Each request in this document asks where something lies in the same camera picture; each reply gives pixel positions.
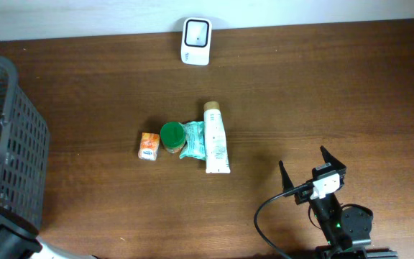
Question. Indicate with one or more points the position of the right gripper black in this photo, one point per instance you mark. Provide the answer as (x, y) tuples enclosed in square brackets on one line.
[(341, 167)]

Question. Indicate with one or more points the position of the white tube tan cap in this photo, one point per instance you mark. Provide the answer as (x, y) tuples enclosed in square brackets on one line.
[(217, 160)]

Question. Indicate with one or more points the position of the mint green plastic packet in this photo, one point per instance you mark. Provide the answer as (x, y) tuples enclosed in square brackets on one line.
[(195, 143)]

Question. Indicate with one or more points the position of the green-lid jar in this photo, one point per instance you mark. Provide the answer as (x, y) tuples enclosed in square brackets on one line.
[(173, 137)]

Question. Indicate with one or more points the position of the orange tissue packet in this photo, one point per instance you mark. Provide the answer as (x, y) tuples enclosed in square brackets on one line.
[(149, 146)]

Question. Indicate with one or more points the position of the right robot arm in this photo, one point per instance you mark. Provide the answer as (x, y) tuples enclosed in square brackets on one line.
[(346, 227)]

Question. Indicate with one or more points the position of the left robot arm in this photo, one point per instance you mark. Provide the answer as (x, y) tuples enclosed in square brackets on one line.
[(19, 240)]

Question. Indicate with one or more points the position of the white barcode scanner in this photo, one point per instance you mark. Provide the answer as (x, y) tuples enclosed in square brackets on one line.
[(196, 41)]

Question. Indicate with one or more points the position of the grey plastic basket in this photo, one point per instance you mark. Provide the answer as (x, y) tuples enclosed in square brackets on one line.
[(24, 146)]

